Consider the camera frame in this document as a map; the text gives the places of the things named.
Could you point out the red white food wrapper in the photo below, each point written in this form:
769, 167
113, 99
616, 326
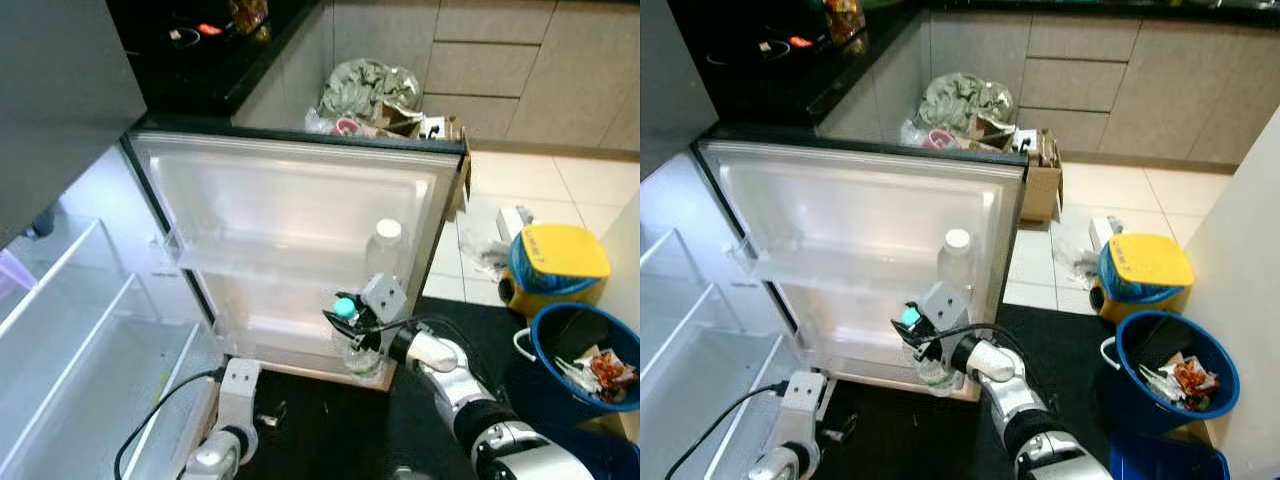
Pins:
1192, 380
612, 372

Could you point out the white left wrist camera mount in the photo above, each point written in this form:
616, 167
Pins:
805, 405
240, 390

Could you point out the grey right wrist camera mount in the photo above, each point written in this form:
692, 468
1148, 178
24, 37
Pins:
944, 308
384, 296

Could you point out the black kitchen countertop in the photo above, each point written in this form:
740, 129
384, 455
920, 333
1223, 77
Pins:
740, 80
180, 70

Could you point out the brown cardboard box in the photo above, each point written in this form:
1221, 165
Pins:
1042, 190
440, 128

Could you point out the small white floor object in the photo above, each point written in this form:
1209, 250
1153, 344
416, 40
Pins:
1106, 230
515, 220

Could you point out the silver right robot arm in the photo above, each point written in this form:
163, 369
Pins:
470, 400
1030, 420

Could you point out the clear bottle with teal cap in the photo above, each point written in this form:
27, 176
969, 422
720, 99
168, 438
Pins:
911, 318
346, 308

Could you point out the grey freezer door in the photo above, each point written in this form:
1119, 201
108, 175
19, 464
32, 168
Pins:
50, 90
665, 80

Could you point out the white fridge door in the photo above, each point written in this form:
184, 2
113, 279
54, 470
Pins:
290, 210
860, 220

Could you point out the crumpled grey green bag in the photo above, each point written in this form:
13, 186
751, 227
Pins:
960, 102
365, 88

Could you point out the grey kitchen cabinets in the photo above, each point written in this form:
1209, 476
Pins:
530, 70
1130, 90

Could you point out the dark blue plastic crate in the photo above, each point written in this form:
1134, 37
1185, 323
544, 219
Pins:
1170, 460
600, 450

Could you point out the blue plastic bucket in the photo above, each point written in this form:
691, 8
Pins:
545, 345
1130, 370

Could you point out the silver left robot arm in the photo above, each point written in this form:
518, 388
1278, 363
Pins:
215, 455
780, 465

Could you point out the clear bottle with white cap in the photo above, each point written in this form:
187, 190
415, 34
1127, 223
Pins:
956, 262
386, 250

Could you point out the snack jar on counter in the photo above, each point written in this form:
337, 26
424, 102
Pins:
843, 18
250, 15

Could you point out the clear crumpled plastic bag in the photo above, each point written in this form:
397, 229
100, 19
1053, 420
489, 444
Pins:
485, 258
1075, 262

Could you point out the yellow lidded blue bin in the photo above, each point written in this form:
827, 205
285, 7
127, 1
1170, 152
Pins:
560, 262
1150, 270

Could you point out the white fridge interior with shelves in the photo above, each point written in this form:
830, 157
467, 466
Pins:
90, 350
690, 340

